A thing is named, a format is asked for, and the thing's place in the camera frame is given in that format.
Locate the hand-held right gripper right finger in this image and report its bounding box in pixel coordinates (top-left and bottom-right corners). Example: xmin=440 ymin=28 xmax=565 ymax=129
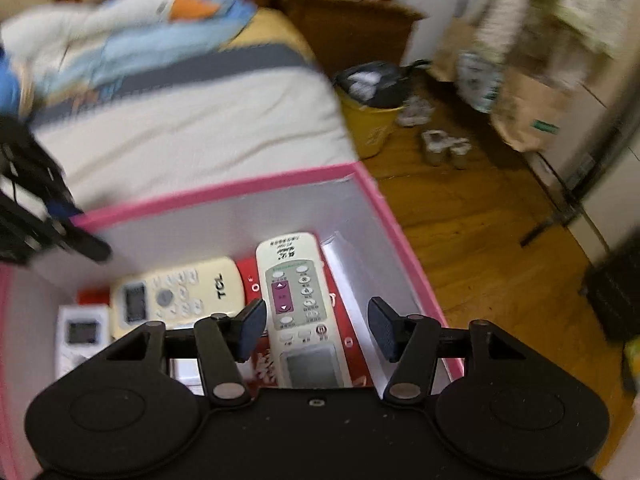
xmin=367 ymin=297 xmax=527 ymax=407

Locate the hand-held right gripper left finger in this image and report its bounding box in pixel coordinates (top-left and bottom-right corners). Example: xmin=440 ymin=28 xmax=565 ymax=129
xmin=101 ymin=298 xmax=268 ymax=408

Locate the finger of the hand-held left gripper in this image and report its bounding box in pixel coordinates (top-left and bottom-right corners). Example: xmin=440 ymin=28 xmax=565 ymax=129
xmin=49 ymin=216 xmax=113 ymax=264

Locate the cream remote control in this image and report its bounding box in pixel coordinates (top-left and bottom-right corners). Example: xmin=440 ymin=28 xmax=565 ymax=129
xmin=109 ymin=257 xmax=249 ymax=342

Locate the white remote purple panel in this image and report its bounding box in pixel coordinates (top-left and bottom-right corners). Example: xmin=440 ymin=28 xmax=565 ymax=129
xmin=255 ymin=232 xmax=354 ymax=389
xmin=55 ymin=305 xmax=114 ymax=382

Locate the pink cardboard box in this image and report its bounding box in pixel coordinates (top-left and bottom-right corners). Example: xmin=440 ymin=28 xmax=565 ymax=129
xmin=0 ymin=162 xmax=466 ymax=480

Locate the bed with white blanket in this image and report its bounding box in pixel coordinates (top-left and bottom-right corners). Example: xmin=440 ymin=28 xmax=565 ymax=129
xmin=0 ymin=7 xmax=359 ymax=212

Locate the light blue cloth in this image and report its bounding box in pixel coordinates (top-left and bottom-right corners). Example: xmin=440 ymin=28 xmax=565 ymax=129
xmin=65 ymin=0 xmax=259 ymax=92

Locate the yellow trash bin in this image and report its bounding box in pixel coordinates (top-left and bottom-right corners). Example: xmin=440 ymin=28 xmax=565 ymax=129
xmin=337 ymin=87 xmax=407 ymax=159

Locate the black clothes rack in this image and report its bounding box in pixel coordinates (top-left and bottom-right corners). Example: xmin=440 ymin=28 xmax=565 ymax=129
xmin=519 ymin=125 xmax=640 ymax=249

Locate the white wardrobe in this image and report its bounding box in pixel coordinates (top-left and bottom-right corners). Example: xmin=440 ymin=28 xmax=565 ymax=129
xmin=520 ymin=35 xmax=640 ymax=263

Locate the black suitcase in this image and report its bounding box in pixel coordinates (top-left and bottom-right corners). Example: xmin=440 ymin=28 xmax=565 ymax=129
xmin=581 ymin=244 xmax=640 ymax=344

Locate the black trash bag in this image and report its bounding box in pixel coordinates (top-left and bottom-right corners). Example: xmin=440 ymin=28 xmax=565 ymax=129
xmin=332 ymin=60 xmax=434 ymax=111

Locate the colourful gift bag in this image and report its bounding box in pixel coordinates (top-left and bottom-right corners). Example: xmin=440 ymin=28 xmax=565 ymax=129
xmin=622 ymin=336 xmax=640 ymax=392

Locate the green white plastic bag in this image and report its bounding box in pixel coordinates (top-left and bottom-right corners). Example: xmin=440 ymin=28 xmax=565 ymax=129
xmin=457 ymin=50 xmax=507 ymax=114

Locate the paper bag green print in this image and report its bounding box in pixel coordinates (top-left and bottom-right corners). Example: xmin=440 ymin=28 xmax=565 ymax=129
xmin=489 ymin=66 xmax=577 ymax=154

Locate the plain brown paper bag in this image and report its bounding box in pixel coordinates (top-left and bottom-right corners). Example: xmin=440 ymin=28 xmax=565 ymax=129
xmin=432 ymin=16 xmax=482 ymax=84

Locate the wooden nightstand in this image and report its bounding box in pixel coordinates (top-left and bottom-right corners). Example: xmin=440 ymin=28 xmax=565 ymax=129
xmin=276 ymin=0 xmax=427 ymax=82

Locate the cream fluffy garment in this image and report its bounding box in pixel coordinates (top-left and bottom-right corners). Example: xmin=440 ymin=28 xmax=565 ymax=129
xmin=474 ymin=0 xmax=547 ymax=67
xmin=529 ymin=0 xmax=632 ymax=62

